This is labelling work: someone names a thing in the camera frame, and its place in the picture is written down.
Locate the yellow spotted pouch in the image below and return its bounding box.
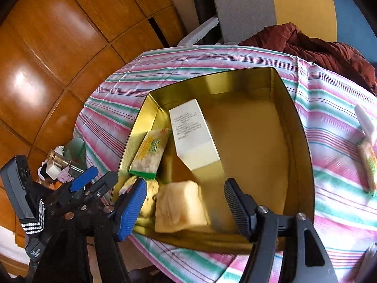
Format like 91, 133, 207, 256
119, 175, 160, 219

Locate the gold metal tin box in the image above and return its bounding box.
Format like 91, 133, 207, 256
110, 68, 316, 255

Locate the yellow green snack packet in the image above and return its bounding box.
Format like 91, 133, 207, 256
129, 128, 173, 180

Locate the grey yellow blue chair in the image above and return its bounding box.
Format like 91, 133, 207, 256
177, 0, 377, 48

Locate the white rolled cloth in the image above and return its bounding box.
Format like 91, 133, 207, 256
364, 241, 377, 275

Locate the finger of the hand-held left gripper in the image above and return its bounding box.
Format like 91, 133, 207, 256
44, 166, 98, 210
65, 171, 119, 219

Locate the maroon jacket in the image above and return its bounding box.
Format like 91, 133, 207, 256
238, 23, 377, 95

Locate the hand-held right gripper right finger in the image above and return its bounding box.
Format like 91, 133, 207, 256
224, 178, 339, 283

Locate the beige block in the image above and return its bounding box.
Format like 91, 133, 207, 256
154, 180, 211, 234

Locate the striped tablecloth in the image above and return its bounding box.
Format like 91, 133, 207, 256
73, 45, 377, 283

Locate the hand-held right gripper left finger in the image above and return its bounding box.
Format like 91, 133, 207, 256
94, 178, 148, 283

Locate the white plastic block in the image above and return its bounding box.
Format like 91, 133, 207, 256
354, 104, 377, 146

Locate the tall white carton box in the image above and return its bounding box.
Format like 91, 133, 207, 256
169, 99, 222, 172

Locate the orange green snack packet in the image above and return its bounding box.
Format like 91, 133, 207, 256
357, 139, 377, 196

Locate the brass bottle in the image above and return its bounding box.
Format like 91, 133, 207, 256
48, 149, 74, 169

